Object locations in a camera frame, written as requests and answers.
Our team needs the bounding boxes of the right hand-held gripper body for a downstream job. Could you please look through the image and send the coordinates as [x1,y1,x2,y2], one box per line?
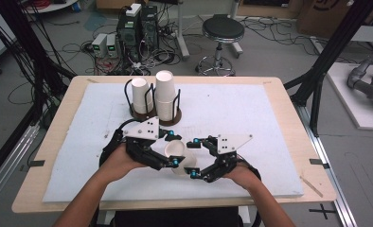
[210,133,254,183]

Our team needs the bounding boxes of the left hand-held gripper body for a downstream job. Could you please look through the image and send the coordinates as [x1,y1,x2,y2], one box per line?
[121,115,162,166]

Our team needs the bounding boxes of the white paper cup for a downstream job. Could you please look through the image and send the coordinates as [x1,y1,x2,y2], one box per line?
[164,139,187,159]
[170,150,198,177]

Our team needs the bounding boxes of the dark wire double cup holder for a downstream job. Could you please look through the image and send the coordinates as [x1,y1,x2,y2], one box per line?
[123,78,183,128]

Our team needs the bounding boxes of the short stack of white cups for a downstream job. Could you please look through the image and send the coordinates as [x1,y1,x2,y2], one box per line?
[131,77,155,115]

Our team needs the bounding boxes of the tall stack of white cups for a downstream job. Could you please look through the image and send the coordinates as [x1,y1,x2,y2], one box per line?
[154,69,178,123]

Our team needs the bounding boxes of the person's right hand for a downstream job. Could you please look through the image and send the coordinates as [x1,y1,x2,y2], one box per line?
[222,162,260,191]

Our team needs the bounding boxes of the person's left hand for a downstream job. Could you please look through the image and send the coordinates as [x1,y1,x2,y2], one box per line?
[106,143,147,183]

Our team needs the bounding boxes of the white foam mat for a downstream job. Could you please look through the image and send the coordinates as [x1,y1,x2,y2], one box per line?
[42,82,305,203]

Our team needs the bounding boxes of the person's dark clothing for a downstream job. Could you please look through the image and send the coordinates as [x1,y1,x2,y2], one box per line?
[113,206,240,227]

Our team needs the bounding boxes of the grey bench power supply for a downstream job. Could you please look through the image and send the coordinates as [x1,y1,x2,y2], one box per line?
[105,33,119,59]
[91,33,109,59]

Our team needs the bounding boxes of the black computer tower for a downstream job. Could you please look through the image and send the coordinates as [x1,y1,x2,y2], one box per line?
[140,5,160,52]
[115,12,143,62]

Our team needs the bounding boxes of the grey metal desk leg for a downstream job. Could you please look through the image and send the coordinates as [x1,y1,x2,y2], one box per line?
[173,0,191,61]

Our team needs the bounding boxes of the black round stool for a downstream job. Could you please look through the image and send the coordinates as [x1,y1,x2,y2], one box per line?
[194,13,246,78]

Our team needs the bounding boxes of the white power adapter box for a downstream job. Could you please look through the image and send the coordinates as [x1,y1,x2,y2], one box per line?
[125,3,143,18]

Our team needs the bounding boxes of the white floor platform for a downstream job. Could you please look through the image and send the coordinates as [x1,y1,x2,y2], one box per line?
[326,61,373,132]

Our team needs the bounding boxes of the white round table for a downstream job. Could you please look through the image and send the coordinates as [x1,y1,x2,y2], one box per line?
[23,0,79,14]

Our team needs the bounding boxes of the brown cardboard box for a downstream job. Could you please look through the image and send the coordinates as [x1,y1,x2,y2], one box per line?
[295,0,366,40]

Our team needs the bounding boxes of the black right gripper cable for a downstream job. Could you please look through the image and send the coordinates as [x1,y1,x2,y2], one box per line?
[237,156,263,183]

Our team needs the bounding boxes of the tangle of floor cables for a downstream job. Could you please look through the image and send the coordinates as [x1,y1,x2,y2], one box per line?
[80,37,183,77]

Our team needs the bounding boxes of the aluminium floor rail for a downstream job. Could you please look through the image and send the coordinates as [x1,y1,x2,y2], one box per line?
[294,103,360,227]
[0,123,41,211]

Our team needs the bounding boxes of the black floor cables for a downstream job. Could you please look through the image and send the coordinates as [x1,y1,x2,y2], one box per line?
[240,16,321,57]

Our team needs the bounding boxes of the black metal frame post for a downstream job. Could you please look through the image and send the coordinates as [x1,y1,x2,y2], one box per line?
[283,0,373,137]

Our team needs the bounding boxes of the black frame post with cables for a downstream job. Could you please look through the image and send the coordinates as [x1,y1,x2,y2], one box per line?
[0,0,78,187]

